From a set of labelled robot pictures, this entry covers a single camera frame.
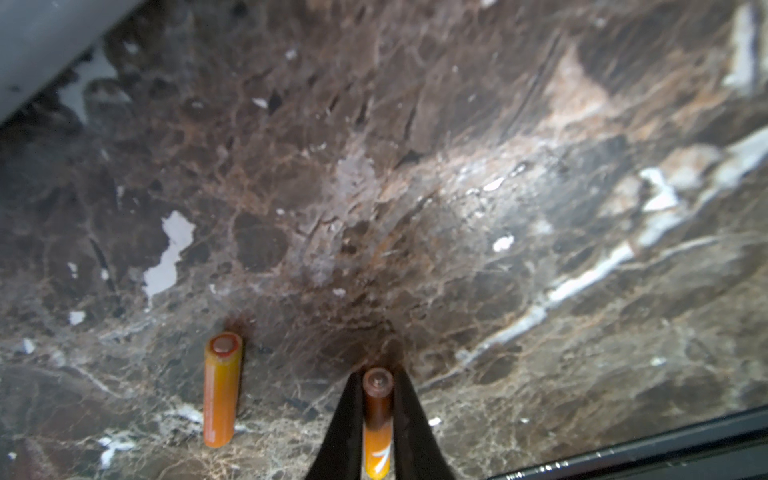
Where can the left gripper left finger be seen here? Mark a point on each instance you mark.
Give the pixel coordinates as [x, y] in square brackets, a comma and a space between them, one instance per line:
[341, 452]

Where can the orange aa battery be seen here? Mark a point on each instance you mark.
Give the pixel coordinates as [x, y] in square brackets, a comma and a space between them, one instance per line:
[378, 445]
[222, 376]

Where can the black front mounting rail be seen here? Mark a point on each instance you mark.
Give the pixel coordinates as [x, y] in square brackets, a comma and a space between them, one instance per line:
[728, 447]

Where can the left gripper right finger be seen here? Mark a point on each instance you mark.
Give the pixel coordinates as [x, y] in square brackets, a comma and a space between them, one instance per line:
[417, 455]

